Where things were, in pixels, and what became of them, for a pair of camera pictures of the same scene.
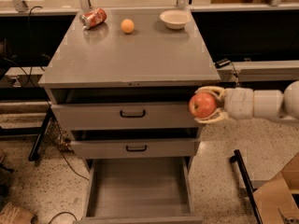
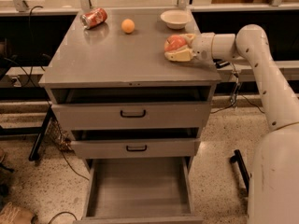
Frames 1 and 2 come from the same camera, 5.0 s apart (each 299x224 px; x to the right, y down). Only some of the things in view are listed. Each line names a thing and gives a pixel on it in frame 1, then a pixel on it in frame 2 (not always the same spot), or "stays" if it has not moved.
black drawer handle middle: x=135 y=149 stays
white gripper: x=239 y=103 -> x=202 y=46
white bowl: x=176 y=19 stays
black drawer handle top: x=132 y=116 stays
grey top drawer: x=123 y=115 stays
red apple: x=202 y=105 -> x=174 y=42
